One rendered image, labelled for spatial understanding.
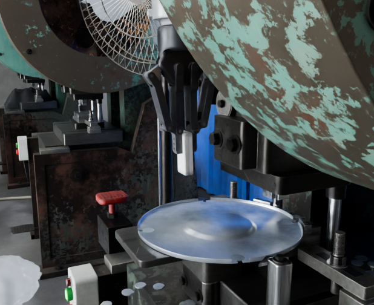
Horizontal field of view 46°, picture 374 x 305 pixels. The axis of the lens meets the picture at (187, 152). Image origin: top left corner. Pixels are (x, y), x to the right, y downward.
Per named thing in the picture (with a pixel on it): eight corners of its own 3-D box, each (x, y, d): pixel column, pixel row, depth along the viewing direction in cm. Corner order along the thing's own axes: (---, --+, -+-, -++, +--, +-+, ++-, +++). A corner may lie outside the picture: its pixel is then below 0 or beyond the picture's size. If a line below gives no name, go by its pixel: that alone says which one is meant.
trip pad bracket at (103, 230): (111, 303, 101) (107, 223, 97) (100, 284, 110) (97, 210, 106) (135, 298, 104) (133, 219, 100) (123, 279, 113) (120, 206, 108)
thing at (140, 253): (141, 340, 68) (140, 259, 65) (115, 296, 80) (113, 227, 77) (275, 302, 78) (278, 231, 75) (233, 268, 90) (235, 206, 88)
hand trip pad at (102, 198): (101, 231, 101) (100, 200, 99) (95, 223, 106) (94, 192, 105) (131, 226, 104) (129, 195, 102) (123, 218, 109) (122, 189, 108)
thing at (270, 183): (278, 210, 70) (279, 178, 69) (216, 180, 88) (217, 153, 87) (353, 197, 77) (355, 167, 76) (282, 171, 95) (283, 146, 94)
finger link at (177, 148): (181, 122, 70) (164, 124, 69) (183, 153, 71) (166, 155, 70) (178, 121, 72) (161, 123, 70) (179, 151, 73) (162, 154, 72)
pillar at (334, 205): (331, 252, 78) (336, 177, 76) (322, 247, 80) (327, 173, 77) (340, 250, 79) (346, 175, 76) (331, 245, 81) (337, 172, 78)
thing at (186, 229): (135, 204, 90) (135, 201, 90) (270, 198, 94) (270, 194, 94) (141, 270, 62) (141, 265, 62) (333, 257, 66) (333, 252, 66)
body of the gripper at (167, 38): (194, 26, 73) (195, 82, 75) (146, 26, 69) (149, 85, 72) (216, 22, 66) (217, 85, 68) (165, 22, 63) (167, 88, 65)
